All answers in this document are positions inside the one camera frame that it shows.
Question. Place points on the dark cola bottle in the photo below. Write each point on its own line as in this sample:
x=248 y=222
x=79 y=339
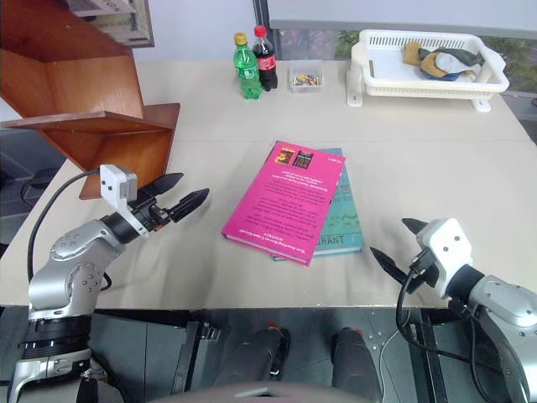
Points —
x=265 y=61

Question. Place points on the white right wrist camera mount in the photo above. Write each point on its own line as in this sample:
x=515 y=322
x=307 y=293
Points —
x=448 y=256

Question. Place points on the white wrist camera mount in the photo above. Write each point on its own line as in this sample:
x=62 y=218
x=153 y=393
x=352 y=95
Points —
x=448 y=256
x=116 y=191

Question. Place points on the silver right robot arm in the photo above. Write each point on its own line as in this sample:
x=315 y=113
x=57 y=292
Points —
x=505 y=319

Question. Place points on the green soda bottle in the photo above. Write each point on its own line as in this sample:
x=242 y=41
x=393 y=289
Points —
x=246 y=69

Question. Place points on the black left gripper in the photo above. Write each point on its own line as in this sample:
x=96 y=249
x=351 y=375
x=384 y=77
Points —
x=149 y=213

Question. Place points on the black office chair base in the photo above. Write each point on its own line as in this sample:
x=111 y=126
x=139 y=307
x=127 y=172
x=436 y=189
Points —
x=35 y=180

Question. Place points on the white plastic basket rack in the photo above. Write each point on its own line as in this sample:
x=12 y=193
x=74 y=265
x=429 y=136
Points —
x=428 y=71

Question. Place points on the crumpled multicoloured cloth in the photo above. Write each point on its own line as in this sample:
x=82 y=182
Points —
x=440 y=61

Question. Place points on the framed picture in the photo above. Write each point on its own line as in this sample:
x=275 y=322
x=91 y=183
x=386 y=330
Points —
x=121 y=23

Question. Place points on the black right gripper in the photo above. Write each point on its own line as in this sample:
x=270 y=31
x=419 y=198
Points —
x=418 y=273

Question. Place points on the pink hardcover book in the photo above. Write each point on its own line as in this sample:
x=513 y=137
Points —
x=285 y=201

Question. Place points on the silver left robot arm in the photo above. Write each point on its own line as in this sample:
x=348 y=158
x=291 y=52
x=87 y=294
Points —
x=71 y=268

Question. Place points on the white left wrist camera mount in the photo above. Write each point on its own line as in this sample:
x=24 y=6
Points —
x=116 y=191

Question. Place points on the wooden shelf unit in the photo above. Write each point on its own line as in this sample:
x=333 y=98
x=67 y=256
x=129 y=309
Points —
x=84 y=96

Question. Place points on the teal paperback book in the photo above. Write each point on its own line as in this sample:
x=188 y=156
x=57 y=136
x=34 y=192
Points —
x=342 y=222

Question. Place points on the clear box of coloured clips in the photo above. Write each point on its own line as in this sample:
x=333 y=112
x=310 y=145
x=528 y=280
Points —
x=306 y=77

